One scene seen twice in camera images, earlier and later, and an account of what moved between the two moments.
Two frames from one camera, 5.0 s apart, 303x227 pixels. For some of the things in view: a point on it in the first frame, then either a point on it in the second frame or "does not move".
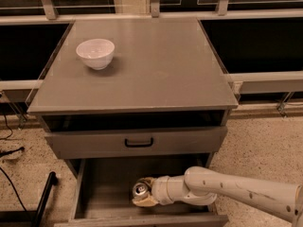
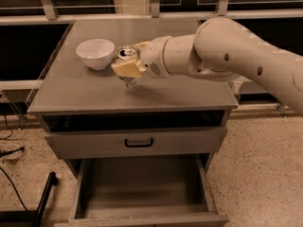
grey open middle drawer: x=103 y=195 does not move
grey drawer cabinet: x=133 y=89 does not move
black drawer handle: x=138 y=145 does not move
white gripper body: x=160 y=188 to x=153 y=58
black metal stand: x=34 y=216 does not move
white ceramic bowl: x=97 y=52 does not move
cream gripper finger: x=146 y=201 to x=132 y=68
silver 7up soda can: x=140 y=190 to x=124 y=54
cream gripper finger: x=149 y=181 to x=141 y=45
